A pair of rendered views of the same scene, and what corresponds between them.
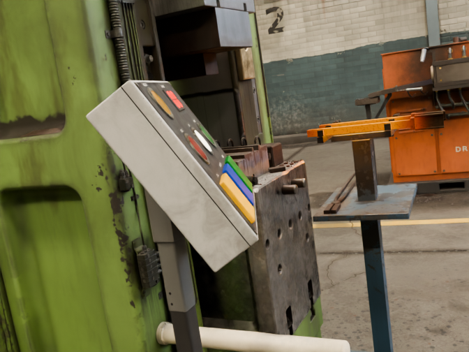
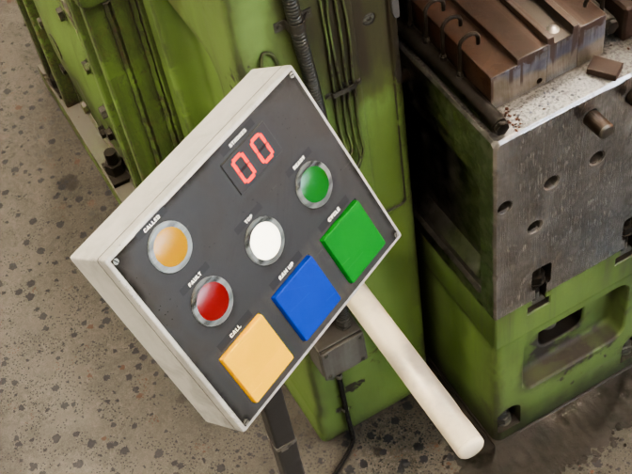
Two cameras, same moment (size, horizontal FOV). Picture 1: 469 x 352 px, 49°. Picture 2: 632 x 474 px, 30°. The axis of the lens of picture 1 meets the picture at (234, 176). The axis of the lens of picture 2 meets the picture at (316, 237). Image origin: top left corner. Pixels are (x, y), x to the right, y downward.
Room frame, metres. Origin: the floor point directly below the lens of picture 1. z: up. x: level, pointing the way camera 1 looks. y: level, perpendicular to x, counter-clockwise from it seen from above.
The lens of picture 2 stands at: (0.26, -0.58, 2.17)
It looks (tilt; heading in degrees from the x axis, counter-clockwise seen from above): 51 degrees down; 42
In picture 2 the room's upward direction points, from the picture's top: 11 degrees counter-clockwise
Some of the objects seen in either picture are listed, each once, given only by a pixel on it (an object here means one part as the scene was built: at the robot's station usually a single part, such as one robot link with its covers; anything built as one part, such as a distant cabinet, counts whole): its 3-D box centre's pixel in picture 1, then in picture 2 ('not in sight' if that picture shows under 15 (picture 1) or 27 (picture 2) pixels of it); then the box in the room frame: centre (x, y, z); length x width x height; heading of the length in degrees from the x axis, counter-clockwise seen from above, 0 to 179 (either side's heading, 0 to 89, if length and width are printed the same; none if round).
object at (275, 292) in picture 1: (209, 247); (492, 87); (1.56, 0.11, 0.69); 0.56 x 0.38 x 0.45; 63
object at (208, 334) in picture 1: (249, 341); (393, 344); (1.06, 0.02, 0.62); 0.44 x 0.05 x 0.05; 63
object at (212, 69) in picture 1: (166, 71); not in sight; (1.54, 0.15, 1.24); 0.30 x 0.07 x 0.06; 63
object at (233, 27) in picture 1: (168, 41); not in sight; (1.50, 0.13, 1.32); 0.42 x 0.20 x 0.10; 63
